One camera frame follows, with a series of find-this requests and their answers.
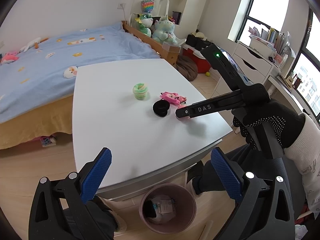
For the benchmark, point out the left shoe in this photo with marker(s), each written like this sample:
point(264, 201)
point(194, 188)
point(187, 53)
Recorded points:
point(121, 224)

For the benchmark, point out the right leg dark trousers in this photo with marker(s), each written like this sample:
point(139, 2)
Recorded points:
point(254, 161)

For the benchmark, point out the black bag on cooler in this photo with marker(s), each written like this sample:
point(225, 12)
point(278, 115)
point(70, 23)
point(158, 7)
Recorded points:
point(197, 42)

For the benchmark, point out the white drawer cabinet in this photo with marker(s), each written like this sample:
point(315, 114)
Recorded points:
point(254, 65)

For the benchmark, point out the wall power socket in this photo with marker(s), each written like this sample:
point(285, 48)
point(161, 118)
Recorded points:
point(121, 6)

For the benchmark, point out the shoe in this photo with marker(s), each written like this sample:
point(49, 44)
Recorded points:
point(196, 174)
point(121, 224)

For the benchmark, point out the black hair scrunchie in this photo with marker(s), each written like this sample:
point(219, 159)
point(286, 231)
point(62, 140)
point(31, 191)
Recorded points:
point(161, 107)

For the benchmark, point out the white table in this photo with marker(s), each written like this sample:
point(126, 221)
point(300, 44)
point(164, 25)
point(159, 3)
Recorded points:
point(146, 149)

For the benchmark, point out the right shoe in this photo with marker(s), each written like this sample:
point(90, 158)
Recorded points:
point(196, 174)

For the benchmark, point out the books on cabinet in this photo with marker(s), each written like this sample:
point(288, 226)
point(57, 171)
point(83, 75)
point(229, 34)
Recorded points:
point(272, 45)

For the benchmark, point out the brown bean bag cushion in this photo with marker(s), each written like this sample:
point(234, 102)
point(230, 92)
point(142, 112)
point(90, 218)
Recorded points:
point(187, 67)

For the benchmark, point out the pink trash bin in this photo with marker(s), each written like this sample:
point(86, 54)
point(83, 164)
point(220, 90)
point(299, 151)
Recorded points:
point(184, 204)

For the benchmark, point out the bed with blue blanket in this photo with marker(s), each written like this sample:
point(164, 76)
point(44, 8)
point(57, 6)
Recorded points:
point(37, 88)

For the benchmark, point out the pink round plush toy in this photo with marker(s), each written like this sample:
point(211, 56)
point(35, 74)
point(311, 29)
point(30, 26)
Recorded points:
point(184, 111)

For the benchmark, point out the pink haired doll figure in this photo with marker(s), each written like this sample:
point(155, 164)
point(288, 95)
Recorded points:
point(173, 98)

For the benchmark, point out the right black gloved hand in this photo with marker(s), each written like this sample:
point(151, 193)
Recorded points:
point(286, 123)

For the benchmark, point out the green dragon plush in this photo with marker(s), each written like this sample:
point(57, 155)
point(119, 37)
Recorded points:
point(144, 23)

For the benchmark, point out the right forearm white sleeve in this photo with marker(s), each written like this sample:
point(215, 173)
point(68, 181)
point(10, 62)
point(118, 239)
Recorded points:
point(304, 152)

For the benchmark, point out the light green dinosaur plush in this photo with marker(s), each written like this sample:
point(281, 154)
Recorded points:
point(164, 31)

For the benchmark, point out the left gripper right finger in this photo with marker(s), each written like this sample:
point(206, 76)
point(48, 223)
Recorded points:
point(263, 208)

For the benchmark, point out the white desk by window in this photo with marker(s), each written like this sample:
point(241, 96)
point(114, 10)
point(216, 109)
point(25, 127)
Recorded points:
point(293, 98)

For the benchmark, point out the pink plush on bed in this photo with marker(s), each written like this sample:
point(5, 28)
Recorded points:
point(9, 57)

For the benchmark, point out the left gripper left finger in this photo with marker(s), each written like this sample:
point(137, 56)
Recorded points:
point(47, 219)

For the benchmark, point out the red cooler box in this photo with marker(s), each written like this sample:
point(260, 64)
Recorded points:
point(202, 64)

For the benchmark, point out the white goose plush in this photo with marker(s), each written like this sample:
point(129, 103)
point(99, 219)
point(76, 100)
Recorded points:
point(34, 43)

